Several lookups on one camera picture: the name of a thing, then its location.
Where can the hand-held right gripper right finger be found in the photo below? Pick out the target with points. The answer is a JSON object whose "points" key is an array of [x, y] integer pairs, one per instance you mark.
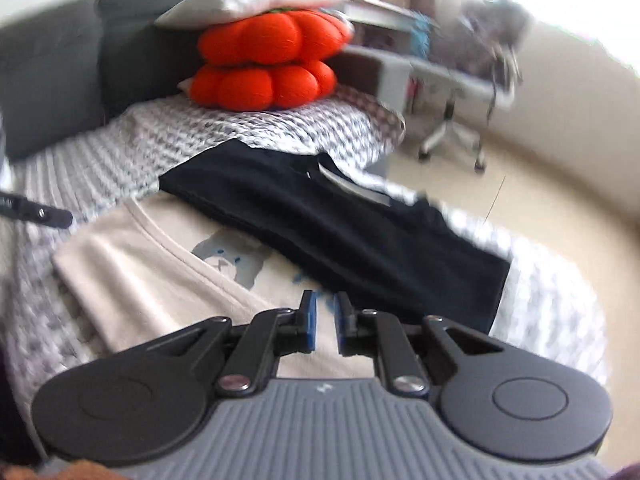
{"points": [[344, 322]]}

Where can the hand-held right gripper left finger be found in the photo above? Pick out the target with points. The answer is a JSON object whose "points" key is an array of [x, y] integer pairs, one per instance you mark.
{"points": [[309, 322]]}

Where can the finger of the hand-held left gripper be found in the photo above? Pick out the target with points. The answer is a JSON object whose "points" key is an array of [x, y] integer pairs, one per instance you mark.
{"points": [[40, 215]]}

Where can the black garment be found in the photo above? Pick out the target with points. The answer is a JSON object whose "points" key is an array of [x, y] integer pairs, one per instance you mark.
{"points": [[340, 240]]}

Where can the beige printed sweatshirt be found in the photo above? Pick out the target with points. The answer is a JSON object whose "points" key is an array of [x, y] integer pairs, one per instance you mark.
{"points": [[150, 280]]}

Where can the grey checked quilt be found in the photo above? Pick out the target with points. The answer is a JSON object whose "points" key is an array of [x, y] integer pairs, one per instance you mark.
{"points": [[100, 160]]}

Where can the grey sofa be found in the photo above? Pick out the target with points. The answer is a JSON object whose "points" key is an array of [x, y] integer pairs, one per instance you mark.
{"points": [[55, 60]]}

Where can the person's dark clothing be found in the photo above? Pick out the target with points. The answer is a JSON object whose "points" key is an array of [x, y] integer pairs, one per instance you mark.
{"points": [[15, 410]]}

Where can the white office chair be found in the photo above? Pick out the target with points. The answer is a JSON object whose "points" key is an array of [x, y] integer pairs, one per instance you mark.
{"points": [[450, 130]]}

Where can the orange pumpkin cushion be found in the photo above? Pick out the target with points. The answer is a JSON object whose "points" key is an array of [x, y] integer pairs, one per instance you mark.
{"points": [[260, 87], [275, 35]]}

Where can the white pillow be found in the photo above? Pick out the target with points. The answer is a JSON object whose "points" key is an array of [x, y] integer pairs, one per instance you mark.
{"points": [[245, 2]]}

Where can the blue patterned bag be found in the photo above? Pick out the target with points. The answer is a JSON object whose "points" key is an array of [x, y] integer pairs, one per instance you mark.
{"points": [[421, 35]]}

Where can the white desk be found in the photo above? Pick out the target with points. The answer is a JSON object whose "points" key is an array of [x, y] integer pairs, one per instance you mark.
{"points": [[395, 20]]}

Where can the grey jacket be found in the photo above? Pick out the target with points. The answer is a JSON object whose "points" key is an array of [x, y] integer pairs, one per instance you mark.
{"points": [[485, 35]]}

